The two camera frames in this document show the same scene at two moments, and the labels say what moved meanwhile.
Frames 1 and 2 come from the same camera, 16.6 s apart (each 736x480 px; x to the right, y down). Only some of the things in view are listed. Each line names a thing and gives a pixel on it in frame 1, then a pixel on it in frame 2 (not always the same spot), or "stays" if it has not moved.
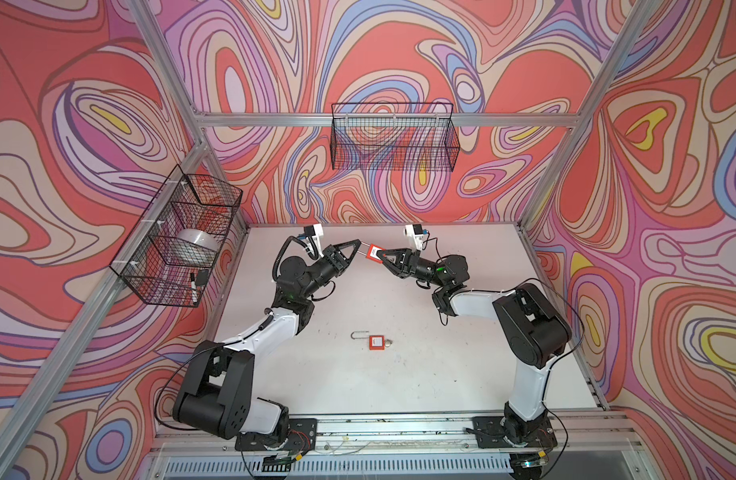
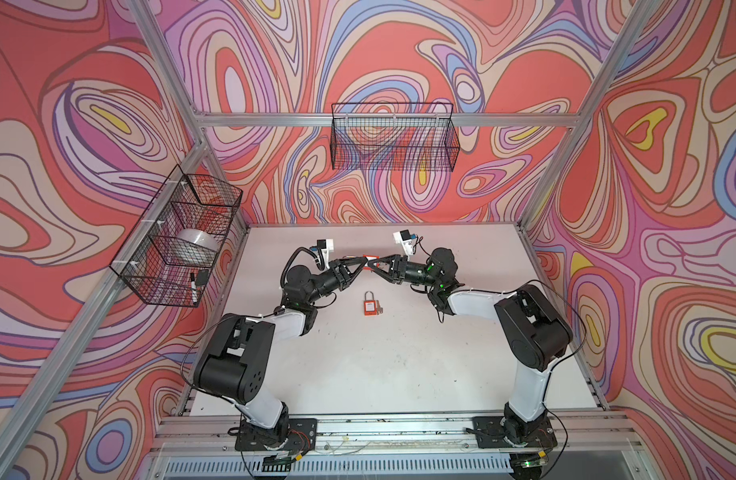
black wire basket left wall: (170, 254) stays
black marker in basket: (194, 288) stays
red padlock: (372, 253) → (370, 306)
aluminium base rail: (592, 444) stays
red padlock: (376, 342) → (371, 257)
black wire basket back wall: (394, 137) stays
